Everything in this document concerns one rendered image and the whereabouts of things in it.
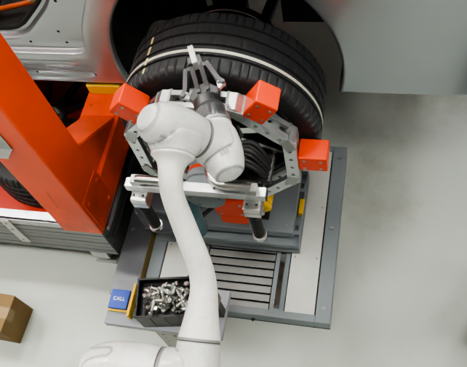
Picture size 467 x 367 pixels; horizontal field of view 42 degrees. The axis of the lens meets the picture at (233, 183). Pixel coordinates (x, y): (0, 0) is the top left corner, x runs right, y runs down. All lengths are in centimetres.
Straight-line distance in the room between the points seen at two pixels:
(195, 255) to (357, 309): 128
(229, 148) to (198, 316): 40
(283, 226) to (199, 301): 111
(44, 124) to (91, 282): 113
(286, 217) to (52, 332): 114
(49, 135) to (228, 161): 66
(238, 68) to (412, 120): 146
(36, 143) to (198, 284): 70
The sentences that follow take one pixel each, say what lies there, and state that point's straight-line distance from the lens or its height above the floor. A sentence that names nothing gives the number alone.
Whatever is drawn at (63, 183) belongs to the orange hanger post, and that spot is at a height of 89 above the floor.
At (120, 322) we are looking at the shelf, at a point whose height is 45.
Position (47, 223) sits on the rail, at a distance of 258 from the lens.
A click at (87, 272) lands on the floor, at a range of 286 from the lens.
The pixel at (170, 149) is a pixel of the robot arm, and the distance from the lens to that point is 136.
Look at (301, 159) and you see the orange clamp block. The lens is 185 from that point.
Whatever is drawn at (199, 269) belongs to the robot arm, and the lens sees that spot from 141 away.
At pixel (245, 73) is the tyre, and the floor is 115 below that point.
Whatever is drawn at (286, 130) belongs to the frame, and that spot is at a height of 98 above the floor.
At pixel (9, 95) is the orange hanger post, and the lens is 173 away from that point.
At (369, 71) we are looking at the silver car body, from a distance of 206.
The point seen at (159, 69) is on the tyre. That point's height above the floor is 115.
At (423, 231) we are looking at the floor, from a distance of 272.
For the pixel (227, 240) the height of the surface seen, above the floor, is 16.
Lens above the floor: 245
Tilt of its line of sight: 59 degrees down
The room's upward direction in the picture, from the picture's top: 18 degrees counter-clockwise
